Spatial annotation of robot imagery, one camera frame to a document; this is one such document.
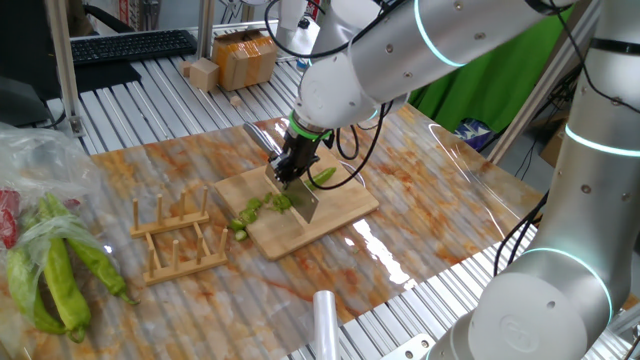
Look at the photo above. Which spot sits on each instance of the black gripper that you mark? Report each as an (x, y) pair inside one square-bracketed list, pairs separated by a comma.
[(300, 152)]

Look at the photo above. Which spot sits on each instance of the steel cleaver knife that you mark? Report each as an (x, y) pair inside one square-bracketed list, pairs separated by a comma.
[(305, 202)]

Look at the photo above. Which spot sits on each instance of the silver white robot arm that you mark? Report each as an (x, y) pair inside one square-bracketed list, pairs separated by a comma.
[(425, 35)]

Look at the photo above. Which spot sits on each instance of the cut green chili pepper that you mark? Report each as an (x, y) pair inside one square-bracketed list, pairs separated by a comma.
[(322, 176)]

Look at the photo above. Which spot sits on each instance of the cut chili end chunk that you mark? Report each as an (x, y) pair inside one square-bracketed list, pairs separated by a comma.
[(281, 203)]

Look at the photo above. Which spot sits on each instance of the whole green chili pepper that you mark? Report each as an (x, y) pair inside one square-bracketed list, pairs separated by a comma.
[(100, 265), (62, 285), (20, 290)]

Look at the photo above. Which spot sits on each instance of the wooden cutting board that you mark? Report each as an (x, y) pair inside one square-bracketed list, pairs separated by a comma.
[(340, 205)]

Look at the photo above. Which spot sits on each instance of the tiny wooden block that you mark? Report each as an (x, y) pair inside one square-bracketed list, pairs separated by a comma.
[(236, 101)]

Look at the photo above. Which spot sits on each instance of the taped cardboard box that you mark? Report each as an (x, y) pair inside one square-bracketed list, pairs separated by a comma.
[(245, 60)]

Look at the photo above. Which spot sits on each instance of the large wooden cube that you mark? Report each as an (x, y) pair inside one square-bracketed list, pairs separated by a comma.
[(204, 75)]

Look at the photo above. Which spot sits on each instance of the marble pattern plastic mat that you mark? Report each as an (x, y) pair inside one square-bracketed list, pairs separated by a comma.
[(425, 165)]

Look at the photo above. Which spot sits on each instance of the wooden peg rack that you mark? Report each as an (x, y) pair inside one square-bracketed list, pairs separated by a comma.
[(170, 224)]

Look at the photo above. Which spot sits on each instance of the white plastic container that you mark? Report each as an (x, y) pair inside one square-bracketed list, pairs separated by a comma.
[(292, 30)]

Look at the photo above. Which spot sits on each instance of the small wooden block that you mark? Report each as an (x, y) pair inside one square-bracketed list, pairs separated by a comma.
[(185, 68)]

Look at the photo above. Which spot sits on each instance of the white plastic film roll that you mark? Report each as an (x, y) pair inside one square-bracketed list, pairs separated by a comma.
[(326, 325)]

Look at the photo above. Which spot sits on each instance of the blue white patterned bag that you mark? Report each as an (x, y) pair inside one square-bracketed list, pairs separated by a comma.
[(470, 132)]

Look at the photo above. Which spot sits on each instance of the black computer keyboard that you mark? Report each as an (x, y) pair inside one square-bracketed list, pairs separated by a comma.
[(130, 46)]

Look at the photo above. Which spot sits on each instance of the black flat pad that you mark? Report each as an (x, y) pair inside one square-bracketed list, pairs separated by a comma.
[(107, 75)]

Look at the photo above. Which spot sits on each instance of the green cloth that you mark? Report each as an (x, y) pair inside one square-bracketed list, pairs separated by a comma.
[(490, 95)]

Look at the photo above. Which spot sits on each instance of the red vegetable in bag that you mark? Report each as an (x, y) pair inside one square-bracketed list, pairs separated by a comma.
[(7, 225), (71, 203)]

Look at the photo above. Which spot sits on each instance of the clear plastic bag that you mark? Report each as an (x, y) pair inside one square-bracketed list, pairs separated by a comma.
[(45, 160)]

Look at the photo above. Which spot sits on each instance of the dark grey rounded object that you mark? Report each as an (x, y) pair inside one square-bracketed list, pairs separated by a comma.
[(22, 102)]

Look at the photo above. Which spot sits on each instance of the black tripod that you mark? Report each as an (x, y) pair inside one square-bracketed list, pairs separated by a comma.
[(567, 90)]

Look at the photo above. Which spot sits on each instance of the black computer monitor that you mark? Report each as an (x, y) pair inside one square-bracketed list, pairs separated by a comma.
[(25, 40)]

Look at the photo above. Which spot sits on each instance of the aluminium frame post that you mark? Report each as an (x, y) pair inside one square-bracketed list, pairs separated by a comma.
[(62, 60), (537, 97), (205, 30)]

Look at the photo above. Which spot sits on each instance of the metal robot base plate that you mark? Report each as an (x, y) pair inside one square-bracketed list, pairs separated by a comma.
[(407, 350)]

